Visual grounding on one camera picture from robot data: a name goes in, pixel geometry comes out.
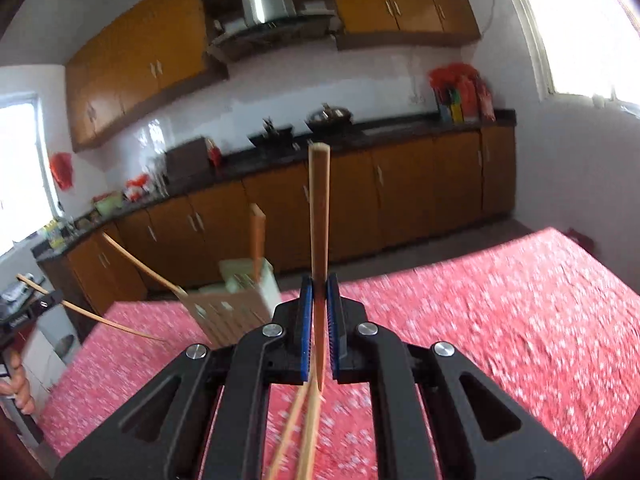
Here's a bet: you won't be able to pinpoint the green bowl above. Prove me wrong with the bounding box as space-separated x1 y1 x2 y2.
93 192 124 216

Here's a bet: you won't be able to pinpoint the window with metal frame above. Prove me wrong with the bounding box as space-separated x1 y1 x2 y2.
0 92 54 257

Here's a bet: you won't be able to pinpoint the colourful knife block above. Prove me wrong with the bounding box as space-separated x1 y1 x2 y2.
437 87 464 124

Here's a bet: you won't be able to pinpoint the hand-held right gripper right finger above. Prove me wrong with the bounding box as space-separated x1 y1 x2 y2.
326 274 586 480

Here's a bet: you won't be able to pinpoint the beige slatted utensil holder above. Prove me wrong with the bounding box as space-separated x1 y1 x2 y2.
179 258 280 349

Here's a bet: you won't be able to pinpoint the dark kitchen countertop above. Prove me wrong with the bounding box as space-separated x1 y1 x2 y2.
32 109 517 262

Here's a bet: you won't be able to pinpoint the hanging red plastic bag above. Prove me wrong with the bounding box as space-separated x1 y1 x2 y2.
48 152 75 191

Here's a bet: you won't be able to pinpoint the red bag on floor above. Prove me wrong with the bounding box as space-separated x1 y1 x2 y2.
567 227 597 252

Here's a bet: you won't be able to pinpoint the wooden upper kitchen cabinets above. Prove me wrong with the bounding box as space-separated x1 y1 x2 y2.
65 0 482 154

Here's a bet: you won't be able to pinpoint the wooden kitchen cabinets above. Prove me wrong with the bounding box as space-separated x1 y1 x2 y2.
65 0 482 154
37 125 517 311

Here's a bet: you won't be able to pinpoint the bright side window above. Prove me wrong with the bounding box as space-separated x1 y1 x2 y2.
499 0 640 107

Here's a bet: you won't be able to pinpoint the flat wooden utensil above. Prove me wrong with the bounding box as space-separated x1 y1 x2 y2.
249 203 267 281

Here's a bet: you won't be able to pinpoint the wooden chopstick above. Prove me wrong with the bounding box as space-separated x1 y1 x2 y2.
266 385 309 480
308 143 331 392
16 273 168 343
295 389 324 480
101 232 189 296

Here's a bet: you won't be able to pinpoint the red floral tablecloth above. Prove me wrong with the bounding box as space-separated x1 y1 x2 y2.
37 226 640 480

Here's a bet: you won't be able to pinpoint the yellow bottle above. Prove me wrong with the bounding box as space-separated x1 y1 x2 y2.
42 220 66 249

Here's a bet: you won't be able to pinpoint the red bottles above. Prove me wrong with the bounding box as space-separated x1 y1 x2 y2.
460 75 497 122

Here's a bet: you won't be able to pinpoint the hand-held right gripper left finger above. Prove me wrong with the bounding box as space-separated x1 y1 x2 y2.
54 275 317 480

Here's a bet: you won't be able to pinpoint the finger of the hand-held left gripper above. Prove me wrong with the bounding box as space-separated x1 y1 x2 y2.
29 288 66 315

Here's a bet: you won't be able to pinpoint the brown box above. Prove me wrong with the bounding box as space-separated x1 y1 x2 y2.
164 136 210 187

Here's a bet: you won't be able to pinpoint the wok with metal lid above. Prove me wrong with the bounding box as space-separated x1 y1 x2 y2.
306 104 354 134

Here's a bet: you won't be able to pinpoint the steel range hood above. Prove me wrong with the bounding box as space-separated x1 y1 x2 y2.
204 0 342 64

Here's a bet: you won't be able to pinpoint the wooden lower kitchen cabinets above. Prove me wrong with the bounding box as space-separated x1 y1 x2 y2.
37 125 517 311

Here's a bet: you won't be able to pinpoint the person's left hand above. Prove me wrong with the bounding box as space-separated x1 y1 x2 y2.
0 349 37 416

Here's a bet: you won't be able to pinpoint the red and white packet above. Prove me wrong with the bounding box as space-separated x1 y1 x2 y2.
124 175 151 201

